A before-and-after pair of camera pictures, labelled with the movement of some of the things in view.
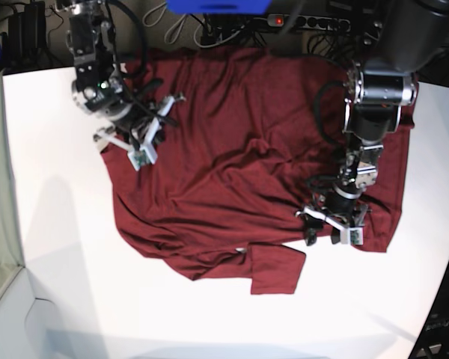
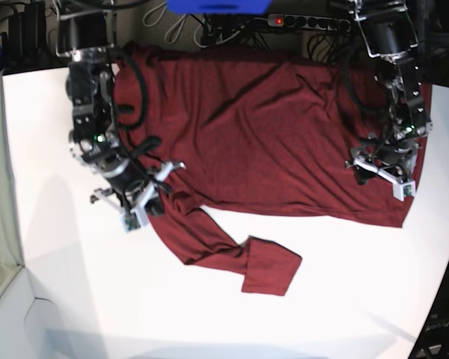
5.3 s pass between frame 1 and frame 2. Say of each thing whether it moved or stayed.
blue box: stayed
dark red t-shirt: moved
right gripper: moved
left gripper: moved
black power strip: stayed
